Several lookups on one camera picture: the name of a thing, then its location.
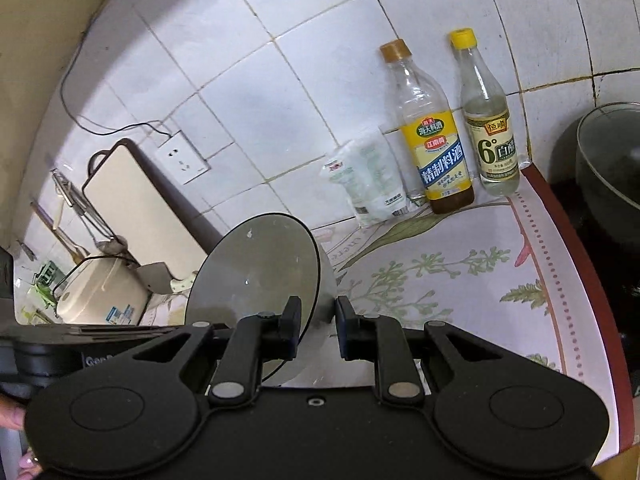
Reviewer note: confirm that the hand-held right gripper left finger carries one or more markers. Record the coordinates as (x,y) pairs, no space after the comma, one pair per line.
(298,330)

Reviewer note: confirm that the cream cutting board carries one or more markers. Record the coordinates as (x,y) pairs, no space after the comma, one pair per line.
(145,210)

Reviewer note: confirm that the clear salt bag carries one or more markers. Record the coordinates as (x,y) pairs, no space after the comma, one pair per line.
(370,180)

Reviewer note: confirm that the white wall socket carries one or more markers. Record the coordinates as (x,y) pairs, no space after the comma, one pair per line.
(181,157)

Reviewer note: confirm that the yellow label brown liquid bottle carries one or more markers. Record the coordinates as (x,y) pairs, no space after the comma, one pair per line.
(440,160)

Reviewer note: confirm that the floral tablecloth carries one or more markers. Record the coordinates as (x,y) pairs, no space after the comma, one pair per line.
(450,285)

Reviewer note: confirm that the wooden spatula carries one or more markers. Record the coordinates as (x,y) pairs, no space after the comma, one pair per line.
(60,232)

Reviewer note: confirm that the person's left hand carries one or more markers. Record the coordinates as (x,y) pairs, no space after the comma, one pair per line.
(10,415)

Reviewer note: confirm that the green packet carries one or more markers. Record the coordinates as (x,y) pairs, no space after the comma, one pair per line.
(46,280)

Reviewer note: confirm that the cream rice cooker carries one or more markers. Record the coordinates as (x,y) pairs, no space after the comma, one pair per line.
(100,290)

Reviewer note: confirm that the glass bowl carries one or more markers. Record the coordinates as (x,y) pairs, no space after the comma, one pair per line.
(610,170)

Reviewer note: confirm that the black rimmed white plate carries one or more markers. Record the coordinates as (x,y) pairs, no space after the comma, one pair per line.
(255,285)

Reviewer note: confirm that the black wok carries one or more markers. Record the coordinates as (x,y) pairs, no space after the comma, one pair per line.
(565,200)

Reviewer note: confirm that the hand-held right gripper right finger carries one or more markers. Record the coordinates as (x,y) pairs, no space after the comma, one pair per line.
(341,332)

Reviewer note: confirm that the yellow cap clear vinegar bottle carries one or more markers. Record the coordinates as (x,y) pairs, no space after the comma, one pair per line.
(492,150)

